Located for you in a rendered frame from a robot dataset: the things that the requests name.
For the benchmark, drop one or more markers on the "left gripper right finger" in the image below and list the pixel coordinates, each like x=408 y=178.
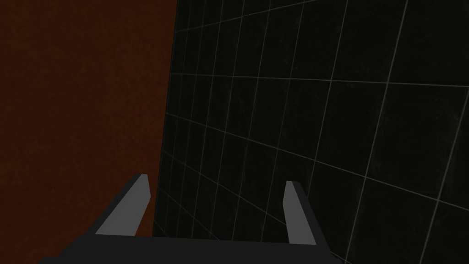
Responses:
x=300 y=220

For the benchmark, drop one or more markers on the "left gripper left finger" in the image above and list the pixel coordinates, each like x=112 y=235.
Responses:
x=126 y=212

